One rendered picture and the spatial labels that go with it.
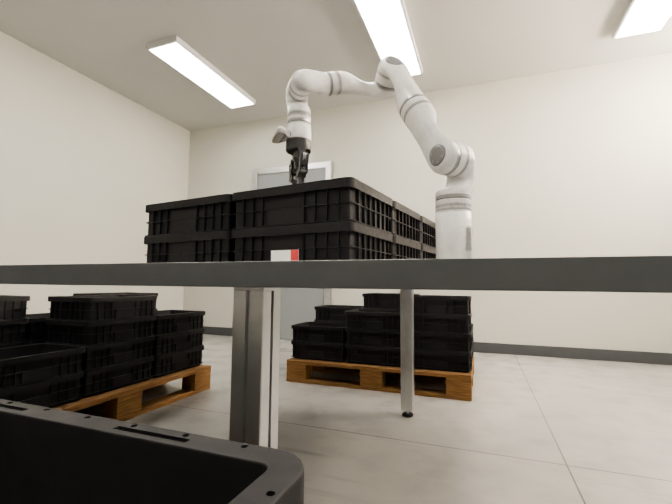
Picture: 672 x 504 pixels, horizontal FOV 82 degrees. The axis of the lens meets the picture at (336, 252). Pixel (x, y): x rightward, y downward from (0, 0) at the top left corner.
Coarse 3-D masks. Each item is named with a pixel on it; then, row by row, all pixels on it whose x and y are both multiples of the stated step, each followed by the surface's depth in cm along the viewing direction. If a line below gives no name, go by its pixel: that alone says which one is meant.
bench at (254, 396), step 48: (240, 288) 65; (336, 288) 54; (384, 288) 51; (432, 288) 49; (480, 288) 47; (528, 288) 45; (576, 288) 43; (624, 288) 42; (240, 336) 64; (240, 384) 64; (240, 432) 63
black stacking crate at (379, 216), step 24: (312, 192) 100; (336, 192) 97; (360, 192) 101; (240, 216) 112; (264, 216) 108; (288, 216) 103; (312, 216) 100; (336, 216) 96; (360, 216) 101; (384, 216) 114
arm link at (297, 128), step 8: (296, 120) 111; (280, 128) 108; (288, 128) 112; (296, 128) 111; (304, 128) 111; (272, 136) 114; (280, 136) 111; (288, 136) 111; (296, 136) 111; (304, 136) 111
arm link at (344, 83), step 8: (336, 72) 117; (344, 72) 118; (336, 80) 116; (344, 80) 117; (352, 80) 119; (360, 80) 123; (336, 88) 117; (344, 88) 118; (352, 88) 120; (360, 88) 122; (368, 88) 124; (376, 88) 125; (384, 88) 125; (392, 88) 125; (384, 96) 127
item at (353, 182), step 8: (296, 184) 102; (304, 184) 100; (312, 184) 99; (320, 184) 98; (328, 184) 97; (336, 184) 96; (344, 184) 95; (352, 184) 95; (360, 184) 98; (240, 192) 111; (248, 192) 110; (256, 192) 108; (264, 192) 107; (272, 192) 105; (280, 192) 104; (288, 192) 103; (296, 192) 102; (368, 192) 103; (376, 192) 108; (232, 200) 113; (384, 200) 113
